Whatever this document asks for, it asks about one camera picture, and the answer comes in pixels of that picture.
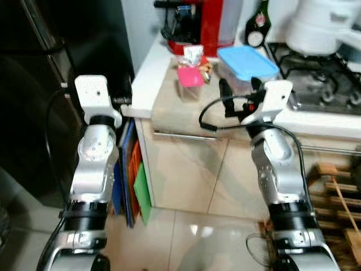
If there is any white red snack packet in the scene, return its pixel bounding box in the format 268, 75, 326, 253
182, 46, 205, 68

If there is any red coffee machine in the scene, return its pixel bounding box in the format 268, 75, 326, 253
153, 0, 244, 58

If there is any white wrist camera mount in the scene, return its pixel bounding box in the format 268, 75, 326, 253
74, 75, 124, 128
241, 80, 293, 126

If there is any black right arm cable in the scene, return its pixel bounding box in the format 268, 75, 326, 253
198, 95, 310, 195

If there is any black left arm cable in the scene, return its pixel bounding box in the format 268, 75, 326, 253
44, 85, 77, 215

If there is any dark glass bottle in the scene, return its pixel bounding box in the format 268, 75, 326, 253
245, 0, 272, 48

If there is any thin black floor cable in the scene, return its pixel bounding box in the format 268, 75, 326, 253
246, 233, 272, 267

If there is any pink lid food container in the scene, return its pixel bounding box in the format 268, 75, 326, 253
176, 64, 206, 102

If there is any black fridge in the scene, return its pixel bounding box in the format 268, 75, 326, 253
0, 0, 134, 211

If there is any silver cabinet handle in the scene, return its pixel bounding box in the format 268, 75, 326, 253
151, 130, 219, 141
298, 145, 361, 156

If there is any wooden bottle rack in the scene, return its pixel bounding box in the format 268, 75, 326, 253
258, 162, 361, 271

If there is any black gas stove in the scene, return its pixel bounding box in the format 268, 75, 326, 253
264, 42, 361, 117

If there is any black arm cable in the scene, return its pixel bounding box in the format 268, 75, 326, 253
44, 85, 77, 215
198, 95, 310, 195

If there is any beige counter mat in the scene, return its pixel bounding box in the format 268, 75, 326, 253
150, 68, 295, 135

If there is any green cutting board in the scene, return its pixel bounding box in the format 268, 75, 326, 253
134, 163, 153, 224

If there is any small brown golden item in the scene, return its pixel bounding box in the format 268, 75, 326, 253
199, 59, 215, 81

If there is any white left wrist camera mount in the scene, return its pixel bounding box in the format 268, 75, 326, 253
74, 75, 124, 128

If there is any blue lid food container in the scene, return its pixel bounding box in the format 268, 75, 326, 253
217, 45, 281, 95

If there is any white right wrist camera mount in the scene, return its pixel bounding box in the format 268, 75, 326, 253
241, 80, 293, 126

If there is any blue cutting board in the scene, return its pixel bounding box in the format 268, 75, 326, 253
111, 120, 139, 229

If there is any white beige kitchen cabinet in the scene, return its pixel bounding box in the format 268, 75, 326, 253
121, 34, 361, 221

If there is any orange cutting board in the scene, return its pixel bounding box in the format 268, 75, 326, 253
127, 140, 143, 221

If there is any white cooking pot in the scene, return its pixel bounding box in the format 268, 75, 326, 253
284, 0, 361, 56

